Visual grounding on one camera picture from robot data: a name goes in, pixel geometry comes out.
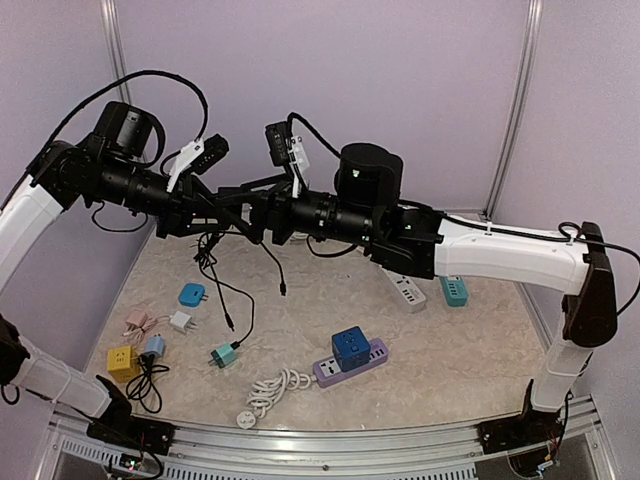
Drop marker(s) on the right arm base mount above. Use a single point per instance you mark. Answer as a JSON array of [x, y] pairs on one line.
[[518, 431]]

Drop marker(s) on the left aluminium frame post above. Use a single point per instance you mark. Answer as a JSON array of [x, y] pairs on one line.
[[120, 50]]

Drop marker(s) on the blue cube socket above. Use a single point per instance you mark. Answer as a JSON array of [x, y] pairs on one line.
[[350, 348]]

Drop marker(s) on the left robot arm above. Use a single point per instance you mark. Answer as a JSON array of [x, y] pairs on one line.
[[104, 167]]

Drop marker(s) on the light blue flat charger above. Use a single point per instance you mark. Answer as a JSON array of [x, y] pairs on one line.
[[192, 295]]

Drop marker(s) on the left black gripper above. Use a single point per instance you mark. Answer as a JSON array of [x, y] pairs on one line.
[[183, 203]]

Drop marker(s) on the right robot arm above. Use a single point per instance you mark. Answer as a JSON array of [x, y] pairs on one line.
[[415, 240]]

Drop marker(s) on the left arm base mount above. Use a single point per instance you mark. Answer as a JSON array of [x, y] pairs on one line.
[[146, 435]]

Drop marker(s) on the white power strip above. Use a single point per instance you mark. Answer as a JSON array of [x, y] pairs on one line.
[[403, 288]]

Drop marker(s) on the right aluminium frame post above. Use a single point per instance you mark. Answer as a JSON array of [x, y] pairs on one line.
[[517, 106]]

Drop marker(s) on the white wall charger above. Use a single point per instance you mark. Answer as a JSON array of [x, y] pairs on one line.
[[182, 322]]

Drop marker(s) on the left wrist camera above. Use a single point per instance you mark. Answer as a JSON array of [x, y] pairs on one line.
[[195, 158]]

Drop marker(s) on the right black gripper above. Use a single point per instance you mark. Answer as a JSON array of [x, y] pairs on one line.
[[264, 202]]

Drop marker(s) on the pale blue round charger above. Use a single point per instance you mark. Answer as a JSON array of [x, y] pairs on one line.
[[155, 346]]

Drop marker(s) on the front aluminium rail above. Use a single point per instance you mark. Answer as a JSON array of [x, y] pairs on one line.
[[448, 451]]

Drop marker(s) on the pink charger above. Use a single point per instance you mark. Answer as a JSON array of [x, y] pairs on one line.
[[139, 322]]

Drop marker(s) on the yellow cube socket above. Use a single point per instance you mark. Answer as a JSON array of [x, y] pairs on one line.
[[122, 363]]

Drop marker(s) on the purple power strip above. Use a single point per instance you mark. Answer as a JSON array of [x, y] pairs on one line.
[[265, 394]]

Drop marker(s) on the aluminium frame post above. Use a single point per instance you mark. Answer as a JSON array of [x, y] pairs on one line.
[[120, 50], [517, 106]]

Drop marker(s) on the black charger with cable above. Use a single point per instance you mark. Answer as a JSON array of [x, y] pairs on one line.
[[245, 213]]

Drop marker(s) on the teal power strip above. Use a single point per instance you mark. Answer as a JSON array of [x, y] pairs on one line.
[[454, 290]]

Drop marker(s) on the teal charger with cable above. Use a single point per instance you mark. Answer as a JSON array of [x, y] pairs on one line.
[[225, 354]]

